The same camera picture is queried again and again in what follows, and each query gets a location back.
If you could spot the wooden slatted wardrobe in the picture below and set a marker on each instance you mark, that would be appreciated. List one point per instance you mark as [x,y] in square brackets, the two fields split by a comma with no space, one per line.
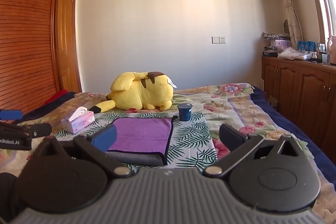
[26,29]

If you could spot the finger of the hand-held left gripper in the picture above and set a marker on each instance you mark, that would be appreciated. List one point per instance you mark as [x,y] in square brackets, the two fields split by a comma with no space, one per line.
[36,129]
[10,115]

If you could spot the navy blue blanket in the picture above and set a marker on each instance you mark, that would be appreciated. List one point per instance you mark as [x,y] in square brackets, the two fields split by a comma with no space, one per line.
[294,121]

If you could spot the floral flat box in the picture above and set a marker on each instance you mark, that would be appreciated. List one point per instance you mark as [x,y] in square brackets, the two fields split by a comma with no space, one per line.
[274,35]

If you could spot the wooden cabinet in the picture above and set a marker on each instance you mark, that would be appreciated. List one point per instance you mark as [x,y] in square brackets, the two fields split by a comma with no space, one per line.
[302,85]

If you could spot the grey towel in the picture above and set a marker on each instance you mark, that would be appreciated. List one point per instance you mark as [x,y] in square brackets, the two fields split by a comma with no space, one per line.
[139,158]

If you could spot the floral plastic bag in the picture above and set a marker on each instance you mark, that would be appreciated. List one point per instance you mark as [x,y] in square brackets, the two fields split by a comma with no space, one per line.
[292,54]

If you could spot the red cloth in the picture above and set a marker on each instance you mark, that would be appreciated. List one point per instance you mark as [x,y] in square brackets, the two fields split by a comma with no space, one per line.
[56,96]

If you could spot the purple towel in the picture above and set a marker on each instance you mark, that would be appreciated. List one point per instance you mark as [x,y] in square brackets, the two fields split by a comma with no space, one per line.
[143,134]

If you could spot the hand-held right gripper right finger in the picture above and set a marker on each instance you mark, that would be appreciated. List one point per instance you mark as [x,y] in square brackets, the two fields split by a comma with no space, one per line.
[231,138]

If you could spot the dark blue cup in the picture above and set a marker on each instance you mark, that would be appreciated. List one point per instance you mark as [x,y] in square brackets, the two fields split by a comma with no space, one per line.
[184,112]

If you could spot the stack of dark books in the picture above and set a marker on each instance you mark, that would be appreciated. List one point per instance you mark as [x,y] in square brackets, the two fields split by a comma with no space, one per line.
[270,51]

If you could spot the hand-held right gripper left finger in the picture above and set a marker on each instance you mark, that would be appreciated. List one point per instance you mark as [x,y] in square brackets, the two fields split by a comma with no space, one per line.
[105,138]

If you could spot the pink tissue box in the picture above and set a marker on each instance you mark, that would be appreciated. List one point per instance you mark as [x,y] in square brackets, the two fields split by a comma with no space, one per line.
[78,123]

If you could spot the light purple box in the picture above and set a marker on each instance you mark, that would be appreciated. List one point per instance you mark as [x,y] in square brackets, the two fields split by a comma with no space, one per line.
[282,44]

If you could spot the pink jug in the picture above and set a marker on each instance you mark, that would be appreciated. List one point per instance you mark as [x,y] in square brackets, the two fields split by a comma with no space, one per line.
[332,52]

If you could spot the dark blue cloth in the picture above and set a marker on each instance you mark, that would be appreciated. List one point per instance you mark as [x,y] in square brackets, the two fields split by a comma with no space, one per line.
[44,108]

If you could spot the yellow plush toy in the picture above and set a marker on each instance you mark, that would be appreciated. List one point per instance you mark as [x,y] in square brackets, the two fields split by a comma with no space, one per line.
[141,90]

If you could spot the white wall socket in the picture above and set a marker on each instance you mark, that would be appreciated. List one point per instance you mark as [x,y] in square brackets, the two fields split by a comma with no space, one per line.
[218,39]

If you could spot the blue box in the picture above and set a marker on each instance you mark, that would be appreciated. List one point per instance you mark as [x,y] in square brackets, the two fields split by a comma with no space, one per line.
[306,46]

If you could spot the leaf print mat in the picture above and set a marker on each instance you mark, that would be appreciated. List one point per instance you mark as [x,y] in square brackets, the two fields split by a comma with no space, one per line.
[191,140]

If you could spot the wooden door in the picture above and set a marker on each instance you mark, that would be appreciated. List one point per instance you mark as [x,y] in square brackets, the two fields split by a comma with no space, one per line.
[67,37]

